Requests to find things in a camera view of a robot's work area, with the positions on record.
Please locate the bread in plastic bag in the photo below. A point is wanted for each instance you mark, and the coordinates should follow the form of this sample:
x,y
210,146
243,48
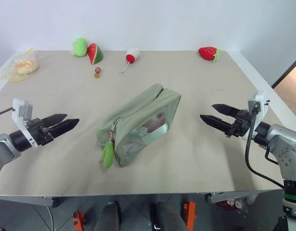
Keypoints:
x,y
23,67

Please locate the small red figurine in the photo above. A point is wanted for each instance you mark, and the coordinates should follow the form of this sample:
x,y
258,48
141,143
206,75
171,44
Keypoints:
x,y
97,72

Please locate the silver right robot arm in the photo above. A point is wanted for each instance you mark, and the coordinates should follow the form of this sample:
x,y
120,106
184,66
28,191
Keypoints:
x,y
286,144

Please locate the grey table bracket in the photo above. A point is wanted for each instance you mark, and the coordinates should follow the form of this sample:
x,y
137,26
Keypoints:
x,y
51,201
214,198

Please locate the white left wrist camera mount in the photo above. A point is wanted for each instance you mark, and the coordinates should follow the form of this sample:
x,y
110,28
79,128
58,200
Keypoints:
x,y
19,106

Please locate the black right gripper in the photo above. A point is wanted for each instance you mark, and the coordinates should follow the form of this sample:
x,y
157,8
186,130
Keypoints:
x,y
241,122

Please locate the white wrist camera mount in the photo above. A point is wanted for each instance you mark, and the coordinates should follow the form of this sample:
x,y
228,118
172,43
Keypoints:
x,y
19,106
262,96

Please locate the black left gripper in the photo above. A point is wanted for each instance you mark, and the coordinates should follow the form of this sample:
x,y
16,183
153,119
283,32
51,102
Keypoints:
x,y
39,133

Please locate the dark rounded shape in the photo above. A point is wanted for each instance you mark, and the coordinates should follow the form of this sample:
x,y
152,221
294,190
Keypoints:
x,y
168,216
108,217

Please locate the red strawberry toy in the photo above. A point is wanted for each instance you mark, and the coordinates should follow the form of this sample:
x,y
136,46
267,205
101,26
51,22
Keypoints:
x,y
206,53

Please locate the red white cup toy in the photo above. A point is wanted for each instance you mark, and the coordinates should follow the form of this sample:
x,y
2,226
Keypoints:
x,y
132,55

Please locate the green zipper pouch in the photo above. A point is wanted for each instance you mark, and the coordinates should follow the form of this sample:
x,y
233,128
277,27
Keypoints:
x,y
140,108

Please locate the orange clamp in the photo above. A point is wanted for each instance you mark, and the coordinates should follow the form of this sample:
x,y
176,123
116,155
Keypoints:
x,y
190,214
78,220

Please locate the watermelon slice toy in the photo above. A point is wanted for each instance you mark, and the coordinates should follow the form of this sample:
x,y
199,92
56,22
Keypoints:
x,y
94,54

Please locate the red drink cans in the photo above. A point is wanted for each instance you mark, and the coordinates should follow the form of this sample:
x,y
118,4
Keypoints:
x,y
230,204

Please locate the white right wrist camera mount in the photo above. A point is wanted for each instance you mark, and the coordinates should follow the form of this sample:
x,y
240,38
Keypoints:
x,y
262,96

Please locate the green plush zipper charm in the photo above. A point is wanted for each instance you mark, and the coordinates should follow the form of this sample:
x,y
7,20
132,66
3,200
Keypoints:
x,y
108,155

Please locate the green plush toy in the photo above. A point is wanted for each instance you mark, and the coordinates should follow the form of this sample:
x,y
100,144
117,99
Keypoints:
x,y
79,47

